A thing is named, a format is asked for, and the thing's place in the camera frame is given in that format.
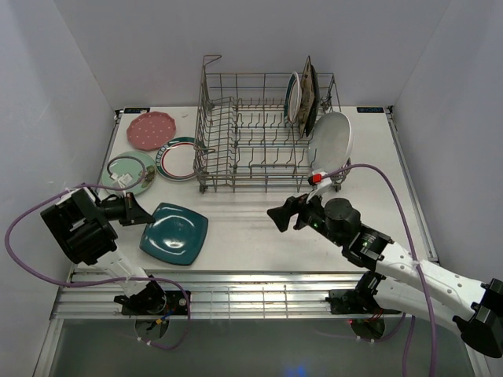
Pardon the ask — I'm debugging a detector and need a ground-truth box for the white oval plate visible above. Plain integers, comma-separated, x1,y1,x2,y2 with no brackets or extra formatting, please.
308,112,354,173

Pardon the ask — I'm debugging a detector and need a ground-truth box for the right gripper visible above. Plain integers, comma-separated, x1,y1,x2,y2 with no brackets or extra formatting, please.
266,187,344,247

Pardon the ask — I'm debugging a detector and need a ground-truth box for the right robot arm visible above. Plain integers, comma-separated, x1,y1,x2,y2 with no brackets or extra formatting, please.
267,194,502,358

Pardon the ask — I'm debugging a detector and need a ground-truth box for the striped rim plate rear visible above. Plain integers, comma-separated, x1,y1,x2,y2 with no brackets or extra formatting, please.
155,137,196,181

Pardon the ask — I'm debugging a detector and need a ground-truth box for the striped rim plate front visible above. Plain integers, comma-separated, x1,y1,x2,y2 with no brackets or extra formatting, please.
284,71,302,124

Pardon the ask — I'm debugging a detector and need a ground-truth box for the left corner logo sticker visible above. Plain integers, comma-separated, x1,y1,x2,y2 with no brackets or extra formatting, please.
123,107,150,115

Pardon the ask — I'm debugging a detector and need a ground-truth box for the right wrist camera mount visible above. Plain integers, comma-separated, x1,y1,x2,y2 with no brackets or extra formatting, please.
307,169,335,203

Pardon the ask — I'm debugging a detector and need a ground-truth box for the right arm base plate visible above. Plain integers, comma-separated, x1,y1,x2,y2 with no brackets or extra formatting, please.
325,289,380,314

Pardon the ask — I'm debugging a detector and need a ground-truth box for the teal square plate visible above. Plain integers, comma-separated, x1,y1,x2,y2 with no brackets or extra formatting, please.
139,203,209,266

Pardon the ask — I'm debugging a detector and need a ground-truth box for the beige floral square plate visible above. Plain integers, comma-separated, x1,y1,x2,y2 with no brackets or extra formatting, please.
297,56,314,136

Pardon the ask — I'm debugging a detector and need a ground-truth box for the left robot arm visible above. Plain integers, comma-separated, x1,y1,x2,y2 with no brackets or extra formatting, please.
41,188,167,314

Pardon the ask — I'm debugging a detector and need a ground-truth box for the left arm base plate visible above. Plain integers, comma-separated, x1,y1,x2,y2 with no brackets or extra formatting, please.
119,290,191,317

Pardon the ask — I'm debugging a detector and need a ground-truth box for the striped rim plate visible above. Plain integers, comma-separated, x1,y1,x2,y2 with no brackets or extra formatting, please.
284,71,302,124
155,137,196,181

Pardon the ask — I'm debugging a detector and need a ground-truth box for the grey wire dish rack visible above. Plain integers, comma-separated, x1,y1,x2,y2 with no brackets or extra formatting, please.
193,54,353,194

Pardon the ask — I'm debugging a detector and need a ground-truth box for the right corner logo sticker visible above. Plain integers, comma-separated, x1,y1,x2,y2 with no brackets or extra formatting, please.
356,106,384,114

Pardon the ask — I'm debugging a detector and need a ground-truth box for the mint green plate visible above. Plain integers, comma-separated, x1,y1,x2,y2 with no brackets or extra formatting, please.
101,151,156,196

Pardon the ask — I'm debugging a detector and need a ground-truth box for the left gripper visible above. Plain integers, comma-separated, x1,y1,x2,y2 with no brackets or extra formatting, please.
98,192,155,226

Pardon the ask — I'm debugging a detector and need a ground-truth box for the pink dotted plate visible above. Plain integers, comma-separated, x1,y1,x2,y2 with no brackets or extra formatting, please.
127,112,177,152

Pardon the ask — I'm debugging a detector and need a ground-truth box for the corner logo sticker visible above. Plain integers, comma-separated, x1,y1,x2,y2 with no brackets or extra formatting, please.
123,107,150,115
356,106,384,114

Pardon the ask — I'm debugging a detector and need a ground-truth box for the black floral square plate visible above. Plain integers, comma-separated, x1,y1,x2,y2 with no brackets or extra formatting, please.
304,64,320,137

